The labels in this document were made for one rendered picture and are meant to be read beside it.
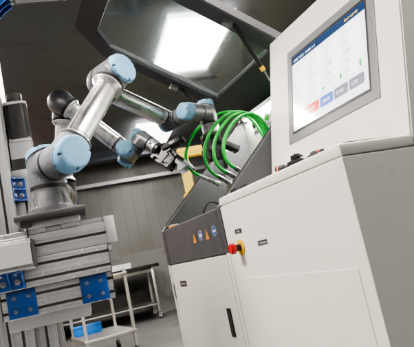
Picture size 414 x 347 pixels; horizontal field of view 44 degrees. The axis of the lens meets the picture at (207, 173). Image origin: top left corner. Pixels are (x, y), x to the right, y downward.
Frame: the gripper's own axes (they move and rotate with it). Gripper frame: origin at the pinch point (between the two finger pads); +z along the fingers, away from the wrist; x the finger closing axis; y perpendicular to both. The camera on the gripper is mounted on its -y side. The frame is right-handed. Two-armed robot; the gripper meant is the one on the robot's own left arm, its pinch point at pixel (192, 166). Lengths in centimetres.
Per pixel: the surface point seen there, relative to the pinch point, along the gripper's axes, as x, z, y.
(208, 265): 19, 39, 30
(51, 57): -152, -255, -31
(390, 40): 83, 64, -47
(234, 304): 29, 58, 36
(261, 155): 31.6, 35.1, -13.8
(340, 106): 64, 58, -32
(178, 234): 1.7, 14.3, 28.1
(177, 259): -7.2, 17.2, 37.6
